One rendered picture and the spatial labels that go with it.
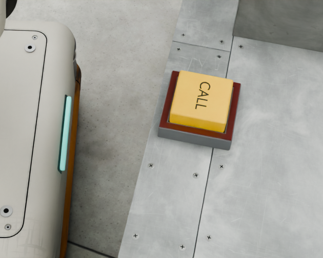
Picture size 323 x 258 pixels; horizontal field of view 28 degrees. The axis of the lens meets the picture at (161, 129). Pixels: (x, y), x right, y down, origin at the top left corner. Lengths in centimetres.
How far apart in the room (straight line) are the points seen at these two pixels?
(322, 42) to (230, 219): 26
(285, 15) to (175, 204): 26
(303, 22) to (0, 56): 84
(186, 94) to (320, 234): 20
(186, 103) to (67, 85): 77
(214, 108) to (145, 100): 104
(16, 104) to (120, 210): 37
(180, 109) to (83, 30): 121
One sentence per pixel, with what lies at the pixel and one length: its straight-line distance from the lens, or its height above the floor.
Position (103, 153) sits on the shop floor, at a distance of 162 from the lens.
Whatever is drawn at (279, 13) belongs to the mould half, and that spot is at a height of 85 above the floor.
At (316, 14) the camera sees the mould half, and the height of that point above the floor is 86.
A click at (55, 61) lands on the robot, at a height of 28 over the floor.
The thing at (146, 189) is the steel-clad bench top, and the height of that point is 80.
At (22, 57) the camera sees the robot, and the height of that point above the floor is 28.
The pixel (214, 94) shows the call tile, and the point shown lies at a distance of 69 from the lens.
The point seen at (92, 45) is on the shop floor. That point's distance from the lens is 183.
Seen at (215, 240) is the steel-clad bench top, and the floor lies 80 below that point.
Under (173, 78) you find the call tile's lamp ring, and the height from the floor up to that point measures 82.
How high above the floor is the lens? 139
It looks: 57 degrees down
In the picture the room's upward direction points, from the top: 5 degrees clockwise
